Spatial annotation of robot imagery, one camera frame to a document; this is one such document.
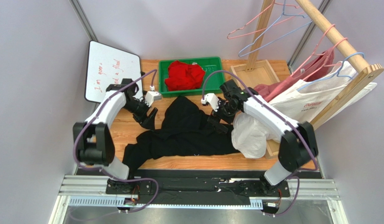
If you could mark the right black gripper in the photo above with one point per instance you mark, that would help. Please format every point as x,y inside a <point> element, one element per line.
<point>220,116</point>

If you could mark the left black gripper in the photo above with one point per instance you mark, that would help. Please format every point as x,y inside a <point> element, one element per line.
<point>149,122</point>

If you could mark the black t shirt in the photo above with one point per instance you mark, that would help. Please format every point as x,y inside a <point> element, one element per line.
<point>185,131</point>

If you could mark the blue wire hanger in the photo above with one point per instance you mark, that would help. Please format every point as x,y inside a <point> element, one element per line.
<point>289,18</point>

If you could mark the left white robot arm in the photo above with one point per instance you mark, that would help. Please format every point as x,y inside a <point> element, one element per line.
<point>93,144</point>

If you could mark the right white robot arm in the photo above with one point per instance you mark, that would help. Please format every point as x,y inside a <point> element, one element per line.
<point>298,143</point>

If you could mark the red t shirt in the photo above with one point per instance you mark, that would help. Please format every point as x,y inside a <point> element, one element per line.
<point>183,76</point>

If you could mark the hanging white t shirt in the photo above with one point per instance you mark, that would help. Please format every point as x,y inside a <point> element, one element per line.
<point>366,90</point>
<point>298,99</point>

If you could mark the hanging pink t shirt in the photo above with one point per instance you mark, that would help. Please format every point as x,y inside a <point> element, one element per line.
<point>315,69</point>

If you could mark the green plastic tray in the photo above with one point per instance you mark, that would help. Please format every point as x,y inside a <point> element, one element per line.
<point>208,65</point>

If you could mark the wooden clothes rack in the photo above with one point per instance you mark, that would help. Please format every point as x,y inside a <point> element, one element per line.
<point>366,72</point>

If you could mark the white whiteboard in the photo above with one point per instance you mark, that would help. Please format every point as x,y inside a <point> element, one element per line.
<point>107,65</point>

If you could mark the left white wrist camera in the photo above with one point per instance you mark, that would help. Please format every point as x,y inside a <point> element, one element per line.
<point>152,96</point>

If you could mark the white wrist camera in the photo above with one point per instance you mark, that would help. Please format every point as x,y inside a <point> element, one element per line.
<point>152,96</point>
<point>212,100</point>

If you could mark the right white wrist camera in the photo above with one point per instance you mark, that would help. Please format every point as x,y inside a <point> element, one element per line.
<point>212,100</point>

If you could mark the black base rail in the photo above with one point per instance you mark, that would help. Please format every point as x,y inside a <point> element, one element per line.
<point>197,187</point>

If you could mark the aluminium frame rail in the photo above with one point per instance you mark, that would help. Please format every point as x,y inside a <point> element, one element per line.
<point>313,200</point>

